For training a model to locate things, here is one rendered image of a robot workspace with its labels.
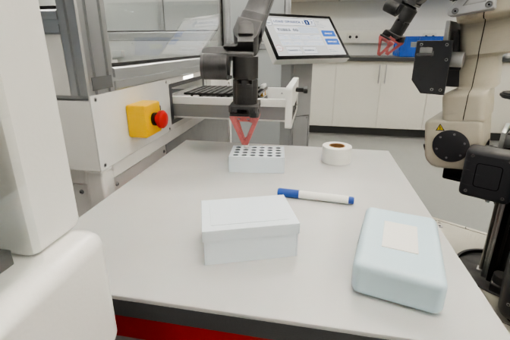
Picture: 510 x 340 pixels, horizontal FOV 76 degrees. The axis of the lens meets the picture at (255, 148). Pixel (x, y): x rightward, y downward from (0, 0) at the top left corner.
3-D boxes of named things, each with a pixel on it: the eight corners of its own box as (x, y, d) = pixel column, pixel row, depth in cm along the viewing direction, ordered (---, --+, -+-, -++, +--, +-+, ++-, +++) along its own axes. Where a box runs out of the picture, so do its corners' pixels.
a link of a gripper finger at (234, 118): (229, 147, 76) (228, 107, 73) (233, 139, 82) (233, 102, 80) (258, 148, 75) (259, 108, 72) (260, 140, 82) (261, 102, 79)
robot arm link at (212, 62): (253, 20, 72) (253, 46, 80) (202, 19, 72) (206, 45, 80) (253, 64, 67) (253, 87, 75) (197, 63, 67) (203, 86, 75)
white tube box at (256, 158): (283, 161, 80) (284, 146, 79) (284, 173, 72) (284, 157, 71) (233, 159, 81) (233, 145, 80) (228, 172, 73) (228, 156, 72)
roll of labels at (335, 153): (322, 165, 77) (323, 149, 76) (320, 155, 84) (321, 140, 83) (352, 166, 76) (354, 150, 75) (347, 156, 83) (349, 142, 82)
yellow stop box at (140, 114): (165, 130, 77) (162, 100, 75) (150, 139, 70) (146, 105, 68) (145, 129, 78) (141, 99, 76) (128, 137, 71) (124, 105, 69)
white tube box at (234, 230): (282, 223, 52) (283, 193, 51) (298, 256, 44) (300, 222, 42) (203, 230, 50) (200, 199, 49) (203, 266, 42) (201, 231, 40)
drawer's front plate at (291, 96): (297, 108, 114) (298, 77, 110) (291, 129, 87) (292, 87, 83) (292, 108, 114) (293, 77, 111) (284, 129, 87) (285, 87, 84)
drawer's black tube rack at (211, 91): (267, 105, 110) (267, 86, 108) (258, 117, 93) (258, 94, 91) (204, 103, 113) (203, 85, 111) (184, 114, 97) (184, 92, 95)
